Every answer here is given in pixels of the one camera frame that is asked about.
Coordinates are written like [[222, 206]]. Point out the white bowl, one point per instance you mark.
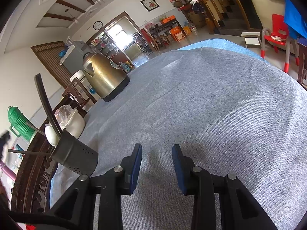
[[75, 125]]

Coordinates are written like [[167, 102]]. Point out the white step stool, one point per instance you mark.
[[252, 39]]

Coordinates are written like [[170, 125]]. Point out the grey refrigerator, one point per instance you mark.
[[73, 58]]

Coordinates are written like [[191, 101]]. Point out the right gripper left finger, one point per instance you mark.
[[75, 209]]

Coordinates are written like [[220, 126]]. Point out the steel electric kettle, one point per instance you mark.
[[104, 75]]

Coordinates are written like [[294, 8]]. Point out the clear plastic bag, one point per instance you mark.
[[64, 114]]

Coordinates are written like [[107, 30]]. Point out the grey tablecloth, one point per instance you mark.
[[229, 112]]

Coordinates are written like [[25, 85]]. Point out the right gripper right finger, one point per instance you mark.
[[238, 208]]

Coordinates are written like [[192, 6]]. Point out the dark wooden bench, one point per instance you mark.
[[31, 192]]

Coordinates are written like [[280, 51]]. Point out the green thermos jug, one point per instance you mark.
[[19, 124]]

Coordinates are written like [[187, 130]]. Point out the framed wall picture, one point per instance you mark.
[[150, 4]]

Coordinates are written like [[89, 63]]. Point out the grey metal utensil holder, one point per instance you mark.
[[75, 155]]

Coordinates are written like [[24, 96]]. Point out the red plastic chair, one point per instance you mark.
[[279, 35]]

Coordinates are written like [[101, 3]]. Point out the white plastic spoon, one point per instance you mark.
[[51, 136]]

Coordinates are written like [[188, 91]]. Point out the round wall clock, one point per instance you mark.
[[97, 25]]

